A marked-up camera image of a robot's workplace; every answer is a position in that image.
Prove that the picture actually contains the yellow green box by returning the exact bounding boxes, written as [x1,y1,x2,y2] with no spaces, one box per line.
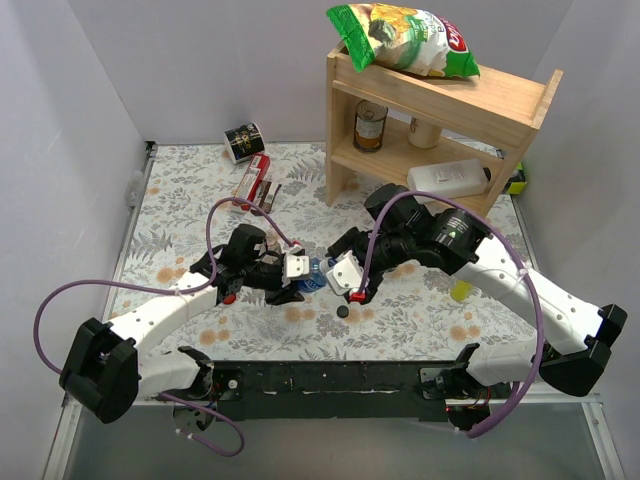
[502,163,527,195]

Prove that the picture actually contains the black bottle cap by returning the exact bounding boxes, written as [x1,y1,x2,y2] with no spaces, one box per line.
[336,306,349,318]

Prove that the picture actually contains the tin can on shelf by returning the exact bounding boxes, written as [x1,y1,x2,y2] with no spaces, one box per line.
[353,100,388,153]

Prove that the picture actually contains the yellow bottle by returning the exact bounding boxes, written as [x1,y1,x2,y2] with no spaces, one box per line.
[450,281,473,302]

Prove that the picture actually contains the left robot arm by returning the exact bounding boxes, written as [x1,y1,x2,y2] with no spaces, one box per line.
[59,224,311,424]

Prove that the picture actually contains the purple cable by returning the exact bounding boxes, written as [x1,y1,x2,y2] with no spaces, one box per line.
[357,191,544,440]
[33,196,302,457]

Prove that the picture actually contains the green chips bag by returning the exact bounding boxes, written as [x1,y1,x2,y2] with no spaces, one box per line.
[326,3,481,78]

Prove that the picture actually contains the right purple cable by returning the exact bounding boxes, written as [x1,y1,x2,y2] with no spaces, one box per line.
[357,191,544,440]

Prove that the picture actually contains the beige cup on shelf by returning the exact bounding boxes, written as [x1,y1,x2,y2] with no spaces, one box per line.
[408,117,442,149]

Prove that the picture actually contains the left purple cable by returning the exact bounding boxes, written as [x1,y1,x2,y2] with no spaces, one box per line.
[33,196,302,457]

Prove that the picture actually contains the clear red-label bottle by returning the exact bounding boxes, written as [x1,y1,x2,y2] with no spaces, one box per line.
[266,233,282,253]

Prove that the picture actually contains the white jug on shelf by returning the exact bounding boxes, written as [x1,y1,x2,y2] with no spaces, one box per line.
[407,158,491,198]

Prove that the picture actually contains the floral table mat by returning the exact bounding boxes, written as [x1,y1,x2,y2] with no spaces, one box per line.
[112,143,535,361]

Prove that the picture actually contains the wooden shelf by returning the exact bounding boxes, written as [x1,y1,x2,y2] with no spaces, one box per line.
[325,44,563,216]

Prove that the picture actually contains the red cardboard box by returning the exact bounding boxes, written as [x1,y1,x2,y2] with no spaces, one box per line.
[233,153,271,202]

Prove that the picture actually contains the blue-label Pocari bottle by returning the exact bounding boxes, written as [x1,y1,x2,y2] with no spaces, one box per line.
[297,257,336,293]

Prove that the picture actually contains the black base bar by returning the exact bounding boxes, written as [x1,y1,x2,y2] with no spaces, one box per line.
[157,344,511,431]

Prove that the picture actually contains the brown snack bar wrapper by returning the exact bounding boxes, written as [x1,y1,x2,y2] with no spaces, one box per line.
[257,181,282,213]

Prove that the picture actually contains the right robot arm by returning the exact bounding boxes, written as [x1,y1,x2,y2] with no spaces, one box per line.
[327,184,627,398]

